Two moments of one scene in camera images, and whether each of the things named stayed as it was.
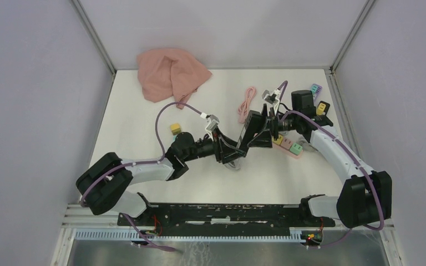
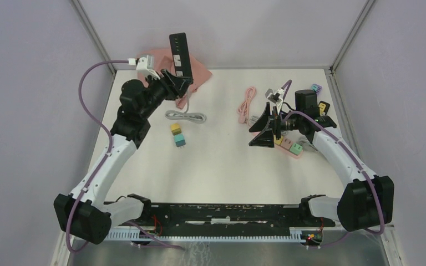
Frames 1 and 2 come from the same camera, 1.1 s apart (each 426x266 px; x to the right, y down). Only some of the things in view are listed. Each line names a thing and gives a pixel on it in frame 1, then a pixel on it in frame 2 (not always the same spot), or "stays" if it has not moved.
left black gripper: (224, 148) -> (168, 82)
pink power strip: (287, 151) stays
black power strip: (250, 129) -> (181, 54)
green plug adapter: (295, 148) stays
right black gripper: (263, 139) stays
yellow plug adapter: (175, 128) stays
